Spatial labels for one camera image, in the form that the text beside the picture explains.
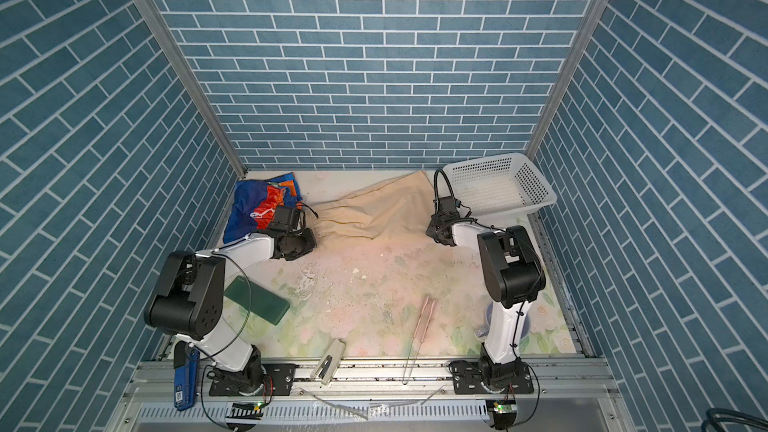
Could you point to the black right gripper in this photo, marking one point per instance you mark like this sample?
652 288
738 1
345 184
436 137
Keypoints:
433 227

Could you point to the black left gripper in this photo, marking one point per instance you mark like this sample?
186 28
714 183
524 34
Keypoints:
310 243

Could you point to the beige shorts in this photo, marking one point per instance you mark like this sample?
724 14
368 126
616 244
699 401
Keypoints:
392 211

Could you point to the rainbow striped shorts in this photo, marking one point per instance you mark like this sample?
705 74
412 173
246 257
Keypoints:
255 203

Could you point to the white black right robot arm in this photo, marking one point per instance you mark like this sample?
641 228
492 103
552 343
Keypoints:
512 274

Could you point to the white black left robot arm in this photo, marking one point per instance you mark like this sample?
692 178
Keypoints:
188 298

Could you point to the white plastic laundry basket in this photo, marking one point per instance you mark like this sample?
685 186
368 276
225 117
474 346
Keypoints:
502 184

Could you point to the dark green rectangular block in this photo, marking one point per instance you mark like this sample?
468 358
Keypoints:
257 300

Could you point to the lavender bowl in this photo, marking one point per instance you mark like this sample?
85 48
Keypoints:
483 331

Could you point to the blue handheld tool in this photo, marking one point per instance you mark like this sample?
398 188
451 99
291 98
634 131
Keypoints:
185 362

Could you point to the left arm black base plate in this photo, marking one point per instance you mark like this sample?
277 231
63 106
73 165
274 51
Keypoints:
266 380

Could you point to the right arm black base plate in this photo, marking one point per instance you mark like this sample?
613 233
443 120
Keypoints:
473 378

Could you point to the aluminium front rail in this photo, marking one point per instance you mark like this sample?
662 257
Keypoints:
564 376

